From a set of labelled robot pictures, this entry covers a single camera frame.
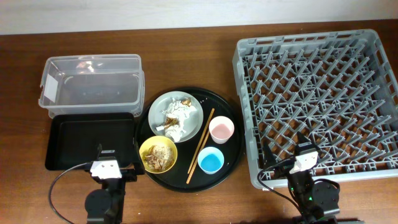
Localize golden wrapper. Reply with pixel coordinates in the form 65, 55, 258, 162
162, 98, 192, 129

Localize yellow bowl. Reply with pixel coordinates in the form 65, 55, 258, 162
139, 136, 178, 174

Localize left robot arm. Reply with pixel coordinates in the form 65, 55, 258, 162
85, 142, 145, 224

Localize pink cup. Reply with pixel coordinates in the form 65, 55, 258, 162
209, 116, 234, 144

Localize clear plastic bin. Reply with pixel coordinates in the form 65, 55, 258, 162
39, 54, 145, 118

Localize wooden chopstick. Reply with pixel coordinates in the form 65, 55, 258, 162
186, 131, 210, 184
187, 108, 215, 174

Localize grey dishwasher rack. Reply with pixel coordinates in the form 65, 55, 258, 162
233, 29, 397, 190

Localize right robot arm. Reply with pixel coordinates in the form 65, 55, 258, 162
257, 133, 340, 223

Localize white tissue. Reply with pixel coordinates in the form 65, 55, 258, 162
156, 98, 197, 142

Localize upper wooden chopstick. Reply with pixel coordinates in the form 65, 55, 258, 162
187, 108, 215, 174

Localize round black tray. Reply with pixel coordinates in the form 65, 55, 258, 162
135, 88, 244, 192

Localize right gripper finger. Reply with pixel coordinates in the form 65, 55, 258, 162
296, 133, 317, 149
262, 144, 276, 167

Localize grey plate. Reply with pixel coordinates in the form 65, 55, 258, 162
148, 91, 203, 142

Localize blue cup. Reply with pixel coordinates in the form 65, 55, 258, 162
198, 147, 224, 174

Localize lower wooden chopstick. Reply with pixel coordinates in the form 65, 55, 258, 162
186, 131, 210, 184

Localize black rectangular tray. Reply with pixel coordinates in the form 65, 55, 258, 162
45, 113, 134, 170

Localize food scraps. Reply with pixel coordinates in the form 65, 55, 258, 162
144, 145, 174, 172

